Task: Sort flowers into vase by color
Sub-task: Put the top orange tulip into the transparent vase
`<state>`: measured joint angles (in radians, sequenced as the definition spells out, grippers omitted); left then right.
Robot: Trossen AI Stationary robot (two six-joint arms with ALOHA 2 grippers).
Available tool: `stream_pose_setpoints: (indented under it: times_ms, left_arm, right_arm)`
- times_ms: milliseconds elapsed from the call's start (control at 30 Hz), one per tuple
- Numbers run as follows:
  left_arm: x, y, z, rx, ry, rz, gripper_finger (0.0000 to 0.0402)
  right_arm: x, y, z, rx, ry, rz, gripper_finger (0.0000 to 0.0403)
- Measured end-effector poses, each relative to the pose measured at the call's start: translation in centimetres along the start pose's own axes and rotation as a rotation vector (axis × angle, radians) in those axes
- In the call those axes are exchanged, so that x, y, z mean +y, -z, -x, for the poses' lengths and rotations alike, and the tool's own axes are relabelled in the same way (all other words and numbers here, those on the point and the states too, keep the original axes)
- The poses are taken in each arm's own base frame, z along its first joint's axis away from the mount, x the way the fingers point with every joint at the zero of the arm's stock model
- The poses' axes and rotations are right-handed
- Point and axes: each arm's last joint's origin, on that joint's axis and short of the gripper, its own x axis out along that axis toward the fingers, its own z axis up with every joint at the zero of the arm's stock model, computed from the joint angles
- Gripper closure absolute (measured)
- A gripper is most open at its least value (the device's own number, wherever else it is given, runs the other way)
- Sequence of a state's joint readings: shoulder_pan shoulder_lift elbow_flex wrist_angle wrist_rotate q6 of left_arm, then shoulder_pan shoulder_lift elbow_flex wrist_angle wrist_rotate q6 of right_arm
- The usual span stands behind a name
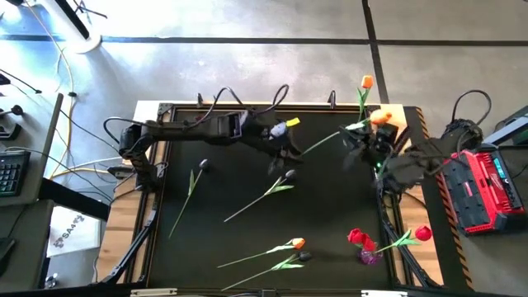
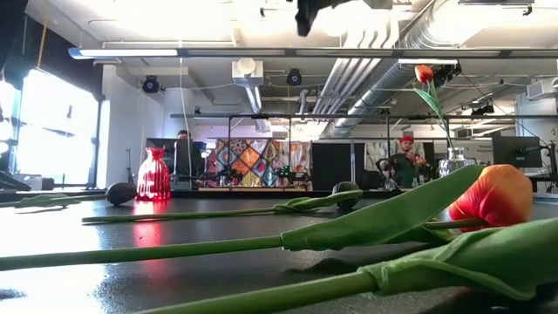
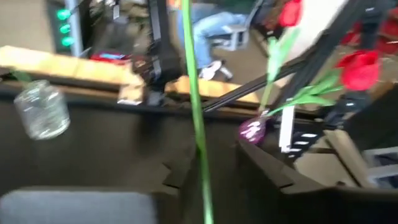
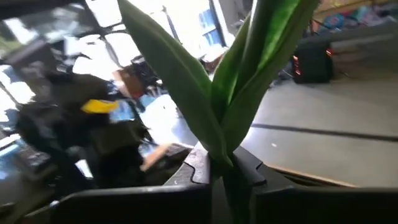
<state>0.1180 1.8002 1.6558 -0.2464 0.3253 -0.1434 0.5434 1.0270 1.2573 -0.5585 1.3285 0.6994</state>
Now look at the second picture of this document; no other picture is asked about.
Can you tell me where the distant wooden table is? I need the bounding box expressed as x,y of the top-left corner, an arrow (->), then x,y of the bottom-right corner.
198,186 -> 313,194

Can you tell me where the pink flower bouquet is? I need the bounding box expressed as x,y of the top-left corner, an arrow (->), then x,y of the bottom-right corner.
407,152 -> 431,174

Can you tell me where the colourful patchwork quilt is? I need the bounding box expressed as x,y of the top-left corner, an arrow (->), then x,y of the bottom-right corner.
207,139 -> 284,188

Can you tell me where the yellow hanging strap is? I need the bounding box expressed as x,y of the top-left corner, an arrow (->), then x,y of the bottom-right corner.
37,0 -> 50,69

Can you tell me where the white air conditioner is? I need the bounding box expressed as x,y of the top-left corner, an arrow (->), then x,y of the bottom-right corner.
525,77 -> 558,101

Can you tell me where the orange floral cloth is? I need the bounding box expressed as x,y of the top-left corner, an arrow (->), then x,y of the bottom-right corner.
278,140 -> 313,175

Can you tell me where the black track light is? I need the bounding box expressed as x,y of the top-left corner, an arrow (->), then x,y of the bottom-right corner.
470,103 -> 496,117

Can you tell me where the white ceiling light bar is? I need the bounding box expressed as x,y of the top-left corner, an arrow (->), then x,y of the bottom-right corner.
397,58 -> 459,66

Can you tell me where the white leaf print cloth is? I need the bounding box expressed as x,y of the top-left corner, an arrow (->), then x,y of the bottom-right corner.
364,141 -> 396,174

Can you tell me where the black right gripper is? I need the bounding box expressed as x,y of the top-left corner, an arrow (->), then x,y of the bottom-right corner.
295,0 -> 352,38

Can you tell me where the black partition panel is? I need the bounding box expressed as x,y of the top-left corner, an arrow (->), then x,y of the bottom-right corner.
311,142 -> 367,191

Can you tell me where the distant black metal frame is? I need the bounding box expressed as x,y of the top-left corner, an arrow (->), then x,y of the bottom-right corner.
169,112 -> 558,191

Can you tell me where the clear dimpled glass vase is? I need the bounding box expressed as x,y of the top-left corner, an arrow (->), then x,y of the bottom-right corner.
438,147 -> 477,180

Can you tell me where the green tulip stem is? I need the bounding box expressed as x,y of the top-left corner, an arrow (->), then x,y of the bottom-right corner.
134,216 -> 558,314

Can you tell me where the bright window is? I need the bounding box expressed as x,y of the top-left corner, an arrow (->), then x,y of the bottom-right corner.
0,67 -> 100,187

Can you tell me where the red ribbed glass vase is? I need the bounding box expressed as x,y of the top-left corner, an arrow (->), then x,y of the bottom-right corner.
135,147 -> 173,202

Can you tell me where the white ceiling unit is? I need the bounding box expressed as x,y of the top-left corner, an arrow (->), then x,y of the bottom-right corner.
231,57 -> 265,87

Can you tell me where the person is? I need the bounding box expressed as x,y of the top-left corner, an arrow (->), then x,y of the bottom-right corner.
174,129 -> 206,180
383,134 -> 437,188

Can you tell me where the small grey box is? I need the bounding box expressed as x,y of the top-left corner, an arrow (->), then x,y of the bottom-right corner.
24,174 -> 56,192

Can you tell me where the silver ventilation duct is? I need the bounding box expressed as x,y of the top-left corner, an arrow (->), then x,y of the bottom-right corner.
330,0 -> 463,137

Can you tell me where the black table mat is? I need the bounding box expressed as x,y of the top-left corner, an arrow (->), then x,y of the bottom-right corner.
0,198 -> 558,314

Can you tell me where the white printed sign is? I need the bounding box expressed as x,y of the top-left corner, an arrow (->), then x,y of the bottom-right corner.
461,139 -> 494,166

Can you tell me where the black artificial tulip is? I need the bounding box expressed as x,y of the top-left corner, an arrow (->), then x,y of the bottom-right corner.
17,181 -> 139,208
81,181 -> 364,224

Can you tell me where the aluminium beam with light strip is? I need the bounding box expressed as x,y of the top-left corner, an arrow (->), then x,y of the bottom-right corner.
67,45 -> 558,61

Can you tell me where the orange artificial tulip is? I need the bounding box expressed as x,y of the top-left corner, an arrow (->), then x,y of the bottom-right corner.
0,163 -> 534,272
412,64 -> 457,152

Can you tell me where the black computer monitor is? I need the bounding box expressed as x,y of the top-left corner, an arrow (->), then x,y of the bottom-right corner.
492,135 -> 544,169
146,138 -> 194,169

